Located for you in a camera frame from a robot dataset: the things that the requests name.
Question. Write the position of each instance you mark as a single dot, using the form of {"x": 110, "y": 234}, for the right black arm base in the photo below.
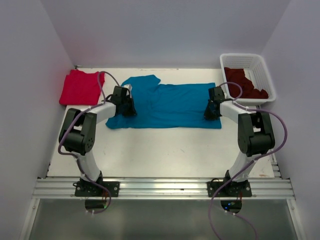
{"x": 234, "y": 192}

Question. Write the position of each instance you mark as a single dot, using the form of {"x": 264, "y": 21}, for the dark red t shirt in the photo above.
{"x": 238, "y": 76}

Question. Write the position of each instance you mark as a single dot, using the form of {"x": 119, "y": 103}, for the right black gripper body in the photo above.
{"x": 208, "y": 114}

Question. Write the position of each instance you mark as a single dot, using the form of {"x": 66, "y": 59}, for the aluminium mounting rail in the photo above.
{"x": 163, "y": 188}

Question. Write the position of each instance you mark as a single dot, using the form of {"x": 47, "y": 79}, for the folded red t shirt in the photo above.
{"x": 81, "y": 88}

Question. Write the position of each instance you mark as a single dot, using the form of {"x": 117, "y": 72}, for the white plastic basket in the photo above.
{"x": 255, "y": 70}

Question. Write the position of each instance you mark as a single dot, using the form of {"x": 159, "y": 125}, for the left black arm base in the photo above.
{"x": 97, "y": 195}

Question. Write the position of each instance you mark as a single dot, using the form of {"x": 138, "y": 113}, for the blue t shirt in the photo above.
{"x": 162, "y": 106}

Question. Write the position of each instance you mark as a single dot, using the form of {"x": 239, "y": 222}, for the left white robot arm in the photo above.
{"x": 78, "y": 132}

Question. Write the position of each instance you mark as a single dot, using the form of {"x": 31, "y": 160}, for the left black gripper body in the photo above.
{"x": 128, "y": 108}

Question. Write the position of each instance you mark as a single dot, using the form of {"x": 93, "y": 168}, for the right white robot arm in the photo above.
{"x": 255, "y": 136}

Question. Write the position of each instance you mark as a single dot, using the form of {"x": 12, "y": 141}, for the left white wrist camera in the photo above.
{"x": 128, "y": 86}

